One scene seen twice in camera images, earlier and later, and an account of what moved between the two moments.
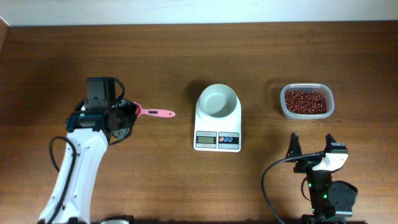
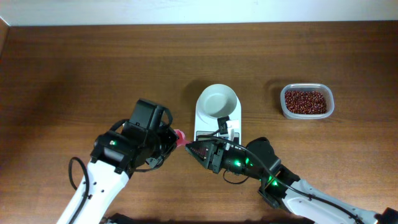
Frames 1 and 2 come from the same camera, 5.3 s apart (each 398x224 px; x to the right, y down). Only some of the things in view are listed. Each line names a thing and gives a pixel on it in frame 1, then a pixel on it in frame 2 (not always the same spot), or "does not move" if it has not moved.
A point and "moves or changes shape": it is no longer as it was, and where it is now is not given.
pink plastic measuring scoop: x=154 y=112 moves or changes shape
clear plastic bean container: x=306 y=101 does not move
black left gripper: x=131 y=110 to x=170 y=139
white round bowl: x=217 y=101 does not move
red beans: x=306 y=102 does not move
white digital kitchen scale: x=222 y=135 does not move
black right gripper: x=310 y=166 to x=216 y=158
